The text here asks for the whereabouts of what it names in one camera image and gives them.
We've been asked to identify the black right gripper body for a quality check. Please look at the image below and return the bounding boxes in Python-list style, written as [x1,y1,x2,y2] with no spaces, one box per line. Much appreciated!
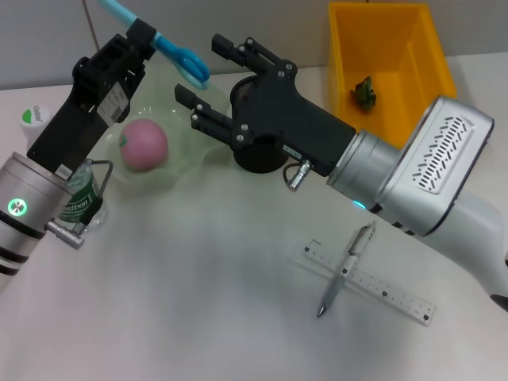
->
[227,64,357,179]

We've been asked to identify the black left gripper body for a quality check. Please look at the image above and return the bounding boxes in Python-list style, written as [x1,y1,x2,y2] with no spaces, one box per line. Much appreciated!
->
[25,33,147,176]

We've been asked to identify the clear green-label water bottle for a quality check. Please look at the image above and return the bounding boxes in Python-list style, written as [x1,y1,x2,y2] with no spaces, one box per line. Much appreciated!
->
[19,106,109,232]

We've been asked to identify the blue plastic scissors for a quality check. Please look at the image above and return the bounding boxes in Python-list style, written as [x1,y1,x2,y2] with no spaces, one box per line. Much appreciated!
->
[98,0,211,90]

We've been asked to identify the pink peach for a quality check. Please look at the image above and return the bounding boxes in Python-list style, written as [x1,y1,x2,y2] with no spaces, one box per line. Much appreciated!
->
[118,117,169,172]

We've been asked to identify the green toy frog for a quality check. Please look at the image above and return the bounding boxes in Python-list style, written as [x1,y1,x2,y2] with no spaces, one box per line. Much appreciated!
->
[348,76,378,113]

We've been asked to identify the white grey ballpoint pen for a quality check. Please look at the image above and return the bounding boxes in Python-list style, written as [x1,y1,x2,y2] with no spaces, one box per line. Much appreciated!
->
[316,221,378,320]

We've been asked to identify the transparent plastic ruler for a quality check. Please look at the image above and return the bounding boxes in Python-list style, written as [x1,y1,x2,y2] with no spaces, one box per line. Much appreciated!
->
[287,237,437,327]

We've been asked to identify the pale green glass fruit plate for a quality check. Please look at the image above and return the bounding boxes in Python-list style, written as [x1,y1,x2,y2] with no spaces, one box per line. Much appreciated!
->
[85,63,233,191]

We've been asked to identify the black mesh pen holder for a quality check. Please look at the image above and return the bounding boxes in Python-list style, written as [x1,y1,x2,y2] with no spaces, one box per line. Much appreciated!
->
[229,76,287,175]

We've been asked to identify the yellow plastic bin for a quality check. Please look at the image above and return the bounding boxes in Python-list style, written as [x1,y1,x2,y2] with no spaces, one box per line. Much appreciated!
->
[327,2,457,151]

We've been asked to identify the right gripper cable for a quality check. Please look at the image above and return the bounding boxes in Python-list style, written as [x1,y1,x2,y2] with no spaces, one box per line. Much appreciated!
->
[282,158,314,192]

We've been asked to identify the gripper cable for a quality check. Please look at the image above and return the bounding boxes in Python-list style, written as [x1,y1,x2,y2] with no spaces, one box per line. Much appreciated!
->
[45,158,115,250]
[282,158,314,192]

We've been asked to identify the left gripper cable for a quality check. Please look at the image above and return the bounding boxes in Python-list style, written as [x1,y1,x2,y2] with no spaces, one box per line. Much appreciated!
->
[45,158,115,250]

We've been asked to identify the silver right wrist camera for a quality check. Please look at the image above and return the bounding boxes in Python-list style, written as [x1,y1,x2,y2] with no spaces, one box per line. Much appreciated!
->
[379,94,496,238]

